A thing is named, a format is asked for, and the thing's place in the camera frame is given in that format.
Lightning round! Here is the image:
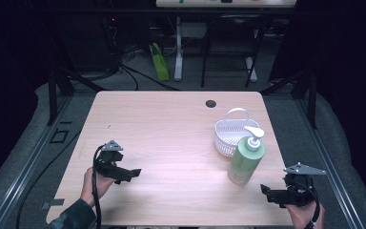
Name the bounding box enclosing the person's right hand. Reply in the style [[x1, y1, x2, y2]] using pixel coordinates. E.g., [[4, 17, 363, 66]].
[[284, 201, 326, 229]]

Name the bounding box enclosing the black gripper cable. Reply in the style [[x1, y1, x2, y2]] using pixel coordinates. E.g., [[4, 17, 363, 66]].
[[294, 179, 321, 229], [91, 143, 107, 229]]

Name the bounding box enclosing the green paper bag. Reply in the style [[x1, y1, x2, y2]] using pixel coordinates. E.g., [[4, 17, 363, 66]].
[[149, 42, 171, 82]]

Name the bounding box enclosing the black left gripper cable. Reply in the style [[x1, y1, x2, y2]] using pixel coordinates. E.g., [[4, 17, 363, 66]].
[[91, 143, 107, 229]]

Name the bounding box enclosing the black metal stand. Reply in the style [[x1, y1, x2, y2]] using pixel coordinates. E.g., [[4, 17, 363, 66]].
[[260, 68, 318, 130], [46, 65, 109, 127]]

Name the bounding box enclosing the black floor cable bundle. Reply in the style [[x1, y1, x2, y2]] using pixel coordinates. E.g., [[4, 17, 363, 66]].
[[108, 41, 182, 93]]

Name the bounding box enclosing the green pump bottle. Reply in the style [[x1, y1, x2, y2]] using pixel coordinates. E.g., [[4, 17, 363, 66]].
[[227, 125, 267, 186]]

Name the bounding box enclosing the white plastic basket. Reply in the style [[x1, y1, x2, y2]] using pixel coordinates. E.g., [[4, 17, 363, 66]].
[[213, 107, 261, 158]]

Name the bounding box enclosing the person's left hand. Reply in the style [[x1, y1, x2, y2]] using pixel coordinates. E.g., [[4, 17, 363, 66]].
[[80, 166, 118, 208]]

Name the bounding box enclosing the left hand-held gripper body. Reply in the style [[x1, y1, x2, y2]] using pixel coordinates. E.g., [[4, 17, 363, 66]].
[[93, 139, 126, 179]]

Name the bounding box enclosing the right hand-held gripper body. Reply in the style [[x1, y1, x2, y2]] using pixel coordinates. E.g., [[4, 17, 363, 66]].
[[279, 161, 327, 208]]

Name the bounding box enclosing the black chair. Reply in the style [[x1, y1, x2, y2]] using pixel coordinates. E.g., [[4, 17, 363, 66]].
[[200, 12, 263, 89]]

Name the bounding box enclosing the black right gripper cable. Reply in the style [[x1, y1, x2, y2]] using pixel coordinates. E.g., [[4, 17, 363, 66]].
[[294, 179, 321, 229]]

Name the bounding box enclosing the white desk leg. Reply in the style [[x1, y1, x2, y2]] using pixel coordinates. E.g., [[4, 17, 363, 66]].
[[173, 16, 185, 82]]

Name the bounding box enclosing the grey floor tape strip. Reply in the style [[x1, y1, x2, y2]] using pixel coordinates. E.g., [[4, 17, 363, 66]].
[[40, 198, 66, 211]]

